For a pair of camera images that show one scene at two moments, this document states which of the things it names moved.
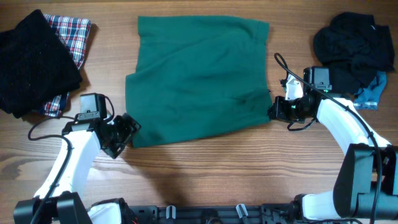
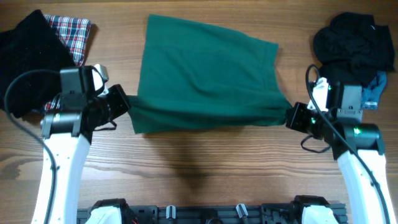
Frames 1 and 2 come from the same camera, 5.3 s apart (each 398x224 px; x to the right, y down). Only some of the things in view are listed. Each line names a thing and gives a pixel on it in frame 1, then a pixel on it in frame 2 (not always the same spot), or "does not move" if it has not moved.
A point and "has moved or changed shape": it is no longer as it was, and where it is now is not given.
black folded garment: x=35 y=70 does not move
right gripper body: x=288 y=110 → x=305 y=119
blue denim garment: x=367 y=98 does not move
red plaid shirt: x=73 y=33 does not move
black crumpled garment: x=356 y=49 does not move
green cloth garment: x=194 y=76 has moved or changed shape
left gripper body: x=120 y=132 → x=112 y=104
